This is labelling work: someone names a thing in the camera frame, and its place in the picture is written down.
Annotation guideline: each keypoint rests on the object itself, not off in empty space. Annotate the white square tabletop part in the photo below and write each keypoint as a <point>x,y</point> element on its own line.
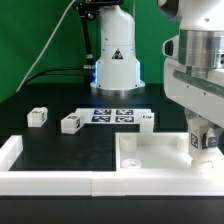
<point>159,154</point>

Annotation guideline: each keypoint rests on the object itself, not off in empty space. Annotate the white U-shaped obstacle fence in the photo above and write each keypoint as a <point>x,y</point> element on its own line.
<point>97,183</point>

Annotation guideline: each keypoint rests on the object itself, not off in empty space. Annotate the white sheet with tags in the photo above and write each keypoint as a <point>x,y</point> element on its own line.
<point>113,116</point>

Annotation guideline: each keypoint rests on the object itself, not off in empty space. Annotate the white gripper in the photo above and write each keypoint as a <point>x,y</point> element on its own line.
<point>194,78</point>

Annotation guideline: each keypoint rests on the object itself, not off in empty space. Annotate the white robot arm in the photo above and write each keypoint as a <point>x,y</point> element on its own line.
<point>118,70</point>

